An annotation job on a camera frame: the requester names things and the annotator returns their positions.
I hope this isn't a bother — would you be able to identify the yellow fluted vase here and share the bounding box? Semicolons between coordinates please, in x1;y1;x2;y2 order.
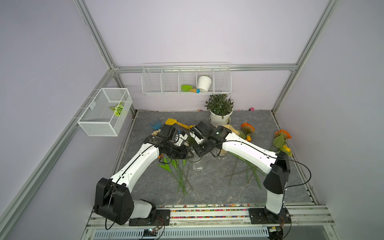
218;125;240;160

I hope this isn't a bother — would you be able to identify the clear glass vase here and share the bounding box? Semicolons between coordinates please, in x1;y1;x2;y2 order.
189;156;204;172

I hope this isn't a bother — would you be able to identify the orange gerbera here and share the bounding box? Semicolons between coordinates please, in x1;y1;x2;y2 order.
271;130;292;151
228;122;256;187

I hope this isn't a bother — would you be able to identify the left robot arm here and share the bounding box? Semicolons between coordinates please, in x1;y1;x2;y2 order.
94;125;190;225

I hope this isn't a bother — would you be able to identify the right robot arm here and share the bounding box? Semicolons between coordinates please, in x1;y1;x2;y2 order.
190;122;291;224

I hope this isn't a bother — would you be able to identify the yellow toy shovel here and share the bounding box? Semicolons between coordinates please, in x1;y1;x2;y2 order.
165;119;194;130

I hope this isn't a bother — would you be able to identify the blue toy rake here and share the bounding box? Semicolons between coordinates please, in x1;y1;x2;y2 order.
150;120;162;131

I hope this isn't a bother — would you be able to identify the potted green plant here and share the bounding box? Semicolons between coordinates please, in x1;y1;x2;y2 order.
205;94;234;127

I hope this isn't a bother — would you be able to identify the green toy shovel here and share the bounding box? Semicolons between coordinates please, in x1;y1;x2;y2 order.
181;85;201;93

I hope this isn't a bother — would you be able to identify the white empty pot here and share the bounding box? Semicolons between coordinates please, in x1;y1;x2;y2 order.
198;76;212;93

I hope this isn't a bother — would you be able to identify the green toy in basket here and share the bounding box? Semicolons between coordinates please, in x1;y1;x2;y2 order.
110;102;124;117

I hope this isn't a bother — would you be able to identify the yellow gerbera right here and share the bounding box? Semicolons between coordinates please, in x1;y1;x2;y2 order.
280;145;292;156

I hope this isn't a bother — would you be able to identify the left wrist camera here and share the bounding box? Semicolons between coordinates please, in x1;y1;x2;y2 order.
169;127;188;147

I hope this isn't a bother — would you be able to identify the long white wire basket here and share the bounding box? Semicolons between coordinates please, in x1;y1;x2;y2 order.
141;63;232;95

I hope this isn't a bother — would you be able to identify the small white wire basket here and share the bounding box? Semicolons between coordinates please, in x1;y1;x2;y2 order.
77;88;133;137

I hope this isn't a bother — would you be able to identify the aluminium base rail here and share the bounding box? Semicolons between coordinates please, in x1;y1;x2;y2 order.
82;204;342;240

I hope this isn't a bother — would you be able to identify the aluminium frame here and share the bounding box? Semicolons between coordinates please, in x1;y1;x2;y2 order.
1;1;338;239

